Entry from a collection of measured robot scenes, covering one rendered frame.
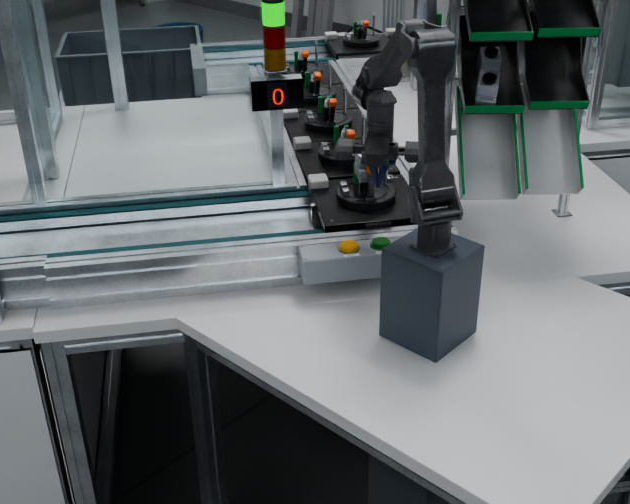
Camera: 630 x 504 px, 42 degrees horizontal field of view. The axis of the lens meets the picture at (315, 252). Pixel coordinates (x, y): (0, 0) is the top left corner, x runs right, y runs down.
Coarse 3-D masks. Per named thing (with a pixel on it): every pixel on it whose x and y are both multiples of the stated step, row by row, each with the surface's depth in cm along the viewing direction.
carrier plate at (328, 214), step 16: (400, 176) 204; (320, 192) 196; (400, 192) 196; (320, 208) 189; (336, 208) 189; (400, 208) 188; (336, 224) 182; (352, 224) 182; (400, 224) 184; (416, 224) 185
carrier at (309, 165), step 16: (336, 128) 215; (304, 144) 219; (320, 144) 223; (304, 160) 213; (320, 160) 212; (336, 160) 208; (352, 160) 208; (304, 176) 207; (336, 176) 204; (352, 176) 205
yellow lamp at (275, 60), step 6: (264, 48) 183; (282, 48) 183; (264, 54) 184; (270, 54) 182; (276, 54) 182; (282, 54) 183; (264, 60) 185; (270, 60) 183; (276, 60) 183; (282, 60) 184; (264, 66) 186; (270, 66) 184; (276, 66) 184; (282, 66) 184
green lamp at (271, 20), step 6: (264, 6) 178; (270, 6) 177; (276, 6) 177; (282, 6) 178; (264, 12) 179; (270, 12) 178; (276, 12) 178; (282, 12) 179; (264, 18) 179; (270, 18) 178; (276, 18) 178; (282, 18) 179; (264, 24) 180; (270, 24) 179; (276, 24) 179; (282, 24) 180
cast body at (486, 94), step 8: (480, 72) 178; (488, 72) 176; (480, 80) 176; (488, 80) 175; (496, 80) 176; (480, 88) 176; (488, 88) 176; (496, 88) 175; (480, 96) 178; (488, 96) 178; (496, 96) 177; (480, 104) 178; (488, 104) 178
